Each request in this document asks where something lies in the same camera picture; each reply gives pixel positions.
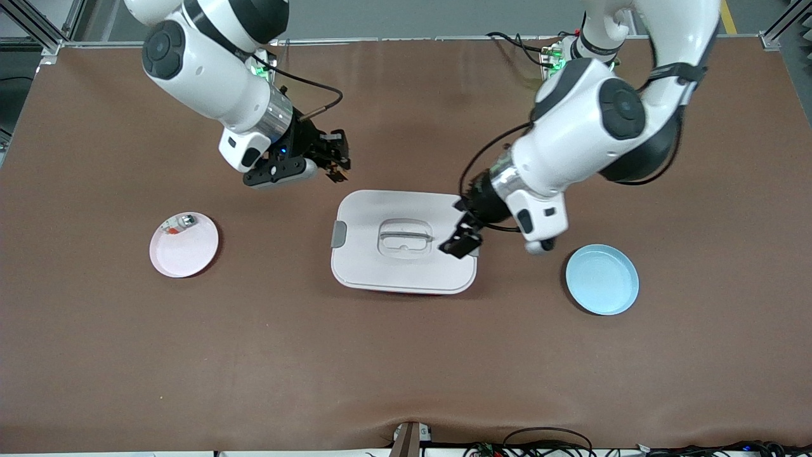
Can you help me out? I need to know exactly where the white lidded lunch box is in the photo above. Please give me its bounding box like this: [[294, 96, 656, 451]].
[[331, 189, 481, 296]]

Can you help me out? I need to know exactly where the light blue round plate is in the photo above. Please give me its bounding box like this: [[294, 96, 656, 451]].
[[565, 244, 640, 317]]

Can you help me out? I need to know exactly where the pale pink round plate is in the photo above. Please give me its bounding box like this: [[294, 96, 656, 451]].
[[149, 211, 220, 279]]

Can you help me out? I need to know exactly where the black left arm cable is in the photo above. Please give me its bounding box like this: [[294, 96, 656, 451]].
[[458, 122, 537, 232]]

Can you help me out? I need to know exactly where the clear grey lid handle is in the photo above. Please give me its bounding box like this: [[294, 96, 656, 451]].
[[378, 231, 434, 246]]

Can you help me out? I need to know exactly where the black arm base cable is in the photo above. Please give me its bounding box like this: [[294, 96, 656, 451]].
[[487, 30, 549, 67]]

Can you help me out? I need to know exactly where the camera mount post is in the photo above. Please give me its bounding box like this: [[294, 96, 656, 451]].
[[388, 421, 433, 457]]

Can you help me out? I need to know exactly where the tangled black cable bundle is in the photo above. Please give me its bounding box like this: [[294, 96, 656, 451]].
[[462, 427, 597, 457], [638, 440, 812, 457]]

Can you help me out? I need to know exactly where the aluminium frame extrusion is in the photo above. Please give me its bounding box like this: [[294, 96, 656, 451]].
[[0, 0, 86, 55], [760, 0, 812, 50]]

